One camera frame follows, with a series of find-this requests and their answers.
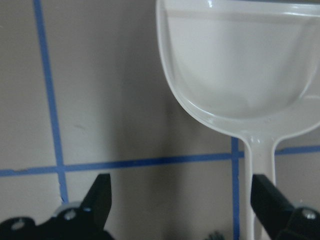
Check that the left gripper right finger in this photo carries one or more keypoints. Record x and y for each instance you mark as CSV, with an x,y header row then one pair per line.
x,y
280,219

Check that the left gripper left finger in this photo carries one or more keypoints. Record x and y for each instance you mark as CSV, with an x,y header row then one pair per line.
x,y
98,201

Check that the white plastic dustpan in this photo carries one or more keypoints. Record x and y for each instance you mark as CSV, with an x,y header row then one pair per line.
x,y
249,69

